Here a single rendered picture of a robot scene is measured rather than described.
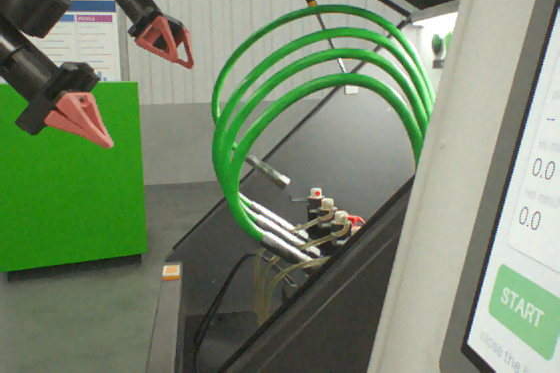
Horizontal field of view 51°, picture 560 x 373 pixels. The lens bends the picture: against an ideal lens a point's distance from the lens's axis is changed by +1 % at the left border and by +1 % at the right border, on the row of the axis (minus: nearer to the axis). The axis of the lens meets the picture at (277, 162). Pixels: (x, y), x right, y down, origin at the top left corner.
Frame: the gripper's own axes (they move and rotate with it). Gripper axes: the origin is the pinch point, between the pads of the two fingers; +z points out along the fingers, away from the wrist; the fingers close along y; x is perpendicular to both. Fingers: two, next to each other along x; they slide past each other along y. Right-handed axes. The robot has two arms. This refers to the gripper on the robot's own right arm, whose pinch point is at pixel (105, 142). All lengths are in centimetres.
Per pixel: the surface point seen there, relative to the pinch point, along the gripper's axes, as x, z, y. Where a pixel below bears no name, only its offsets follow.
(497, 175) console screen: -28.8, 28.8, 28.6
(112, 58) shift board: 602, -203, -147
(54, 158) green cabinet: 293, -89, -143
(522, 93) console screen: -29, 26, 34
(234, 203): -8.3, 17.1, 8.2
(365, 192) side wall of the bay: 54, 36, 11
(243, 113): -0.2, 10.4, 14.8
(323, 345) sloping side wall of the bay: -16.2, 32.8, 6.3
